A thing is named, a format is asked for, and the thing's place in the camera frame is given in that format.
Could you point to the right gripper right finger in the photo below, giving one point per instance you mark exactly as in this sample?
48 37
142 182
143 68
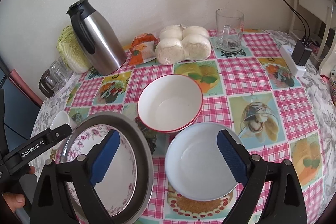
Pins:
285 202

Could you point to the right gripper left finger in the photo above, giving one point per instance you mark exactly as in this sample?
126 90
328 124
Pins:
52 203

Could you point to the white square MAX bowl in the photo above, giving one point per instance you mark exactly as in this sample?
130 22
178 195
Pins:
62 118

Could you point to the pink floral white plate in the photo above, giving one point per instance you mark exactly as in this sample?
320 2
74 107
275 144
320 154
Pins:
118 185

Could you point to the large stainless steel basin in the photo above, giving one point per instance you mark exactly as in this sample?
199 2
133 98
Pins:
144 161

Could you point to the red rimmed white bowl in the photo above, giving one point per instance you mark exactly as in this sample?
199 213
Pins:
170 103

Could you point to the person left hand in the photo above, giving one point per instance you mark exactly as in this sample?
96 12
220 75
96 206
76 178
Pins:
14 201

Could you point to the dark blue cabinet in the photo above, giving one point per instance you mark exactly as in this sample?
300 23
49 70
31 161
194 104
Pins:
22 106

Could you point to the grey floral white blanket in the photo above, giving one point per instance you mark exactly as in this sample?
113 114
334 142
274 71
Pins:
49 109

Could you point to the pink checkered tablecloth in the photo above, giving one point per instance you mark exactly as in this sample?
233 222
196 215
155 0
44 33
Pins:
229 83

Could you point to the light blue white bowl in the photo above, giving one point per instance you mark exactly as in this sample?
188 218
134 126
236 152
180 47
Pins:
195 166

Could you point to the upturned clear glass cup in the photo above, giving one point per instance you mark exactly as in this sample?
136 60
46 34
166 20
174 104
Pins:
60 72

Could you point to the napa cabbage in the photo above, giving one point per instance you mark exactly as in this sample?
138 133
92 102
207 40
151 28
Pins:
71 52

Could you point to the colourful candy packet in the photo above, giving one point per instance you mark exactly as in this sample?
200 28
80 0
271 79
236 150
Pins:
332 89

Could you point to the stainless steel thermos jug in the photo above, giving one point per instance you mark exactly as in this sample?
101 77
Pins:
96 38

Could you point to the black power adapter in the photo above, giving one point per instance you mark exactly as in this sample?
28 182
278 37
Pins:
301 53

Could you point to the white power strip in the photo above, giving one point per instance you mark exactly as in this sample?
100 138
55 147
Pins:
296 70

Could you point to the orange snack packet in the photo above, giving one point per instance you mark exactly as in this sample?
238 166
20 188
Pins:
142 49

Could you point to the clear glass mug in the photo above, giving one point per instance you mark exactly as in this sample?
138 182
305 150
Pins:
230 25

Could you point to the white shelf rack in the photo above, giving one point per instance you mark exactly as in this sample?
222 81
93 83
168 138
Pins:
324 11

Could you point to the bag of steamed buns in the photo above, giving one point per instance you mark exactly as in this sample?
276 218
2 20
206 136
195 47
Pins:
179 43

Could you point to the glass teapot brown handle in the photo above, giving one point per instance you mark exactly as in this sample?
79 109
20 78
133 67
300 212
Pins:
47 84

